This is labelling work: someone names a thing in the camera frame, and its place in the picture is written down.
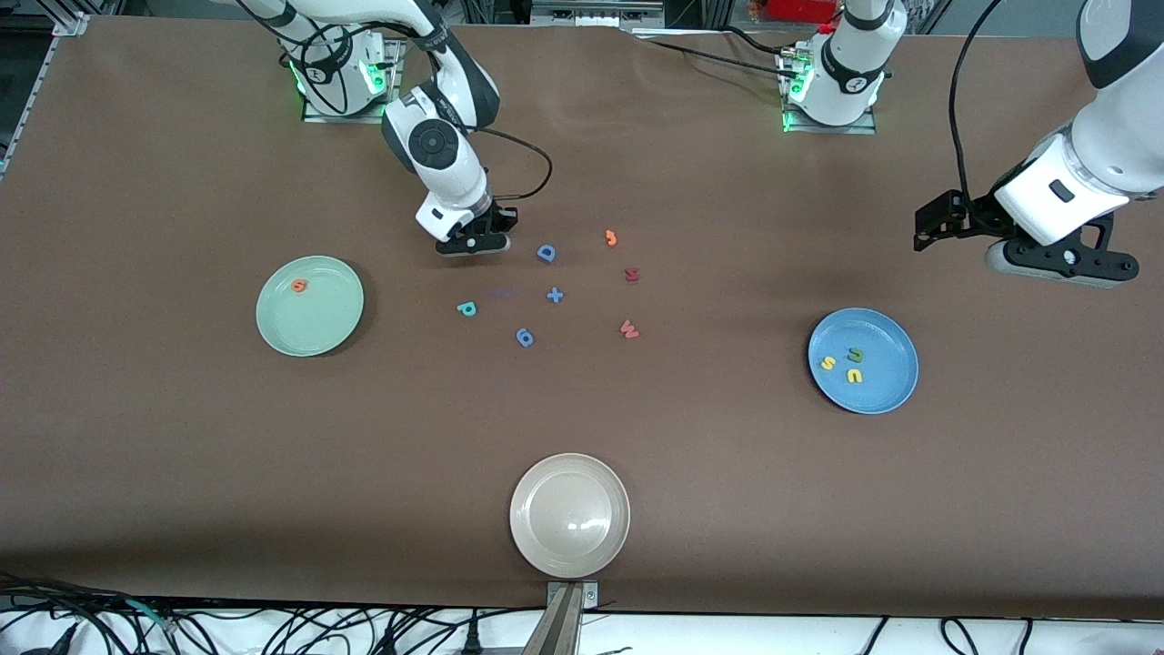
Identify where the blue plate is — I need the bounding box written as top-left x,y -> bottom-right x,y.
808,307 -> 920,416

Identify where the pale green plate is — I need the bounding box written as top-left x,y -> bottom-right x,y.
256,256 -> 366,358

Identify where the grey power strip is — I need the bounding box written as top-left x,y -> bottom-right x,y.
530,0 -> 667,30

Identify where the red box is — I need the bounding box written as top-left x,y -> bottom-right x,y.
767,0 -> 839,25

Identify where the beige plate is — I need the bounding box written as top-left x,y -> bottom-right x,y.
509,453 -> 631,579

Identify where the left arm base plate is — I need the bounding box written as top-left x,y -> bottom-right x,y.
782,50 -> 878,136

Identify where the black table cable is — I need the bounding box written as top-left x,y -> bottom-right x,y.
718,25 -> 794,55
632,36 -> 794,77

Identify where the aluminium camera post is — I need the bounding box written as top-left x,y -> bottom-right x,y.
521,580 -> 601,655

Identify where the teal floor cable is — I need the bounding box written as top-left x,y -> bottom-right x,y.
125,599 -> 180,635

